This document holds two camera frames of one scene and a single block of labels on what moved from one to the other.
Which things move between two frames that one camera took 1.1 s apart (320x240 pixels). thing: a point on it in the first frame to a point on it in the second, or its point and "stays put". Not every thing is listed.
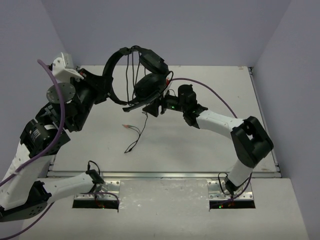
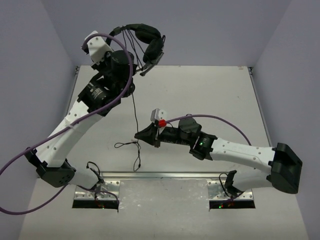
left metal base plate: x=108 y=186 stays put
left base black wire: x=94 y=175 stays put
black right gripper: x=153 y=108 to x=150 y=135
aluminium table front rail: x=158 y=174 stays put
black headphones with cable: x=152 y=78 to x=143 y=45
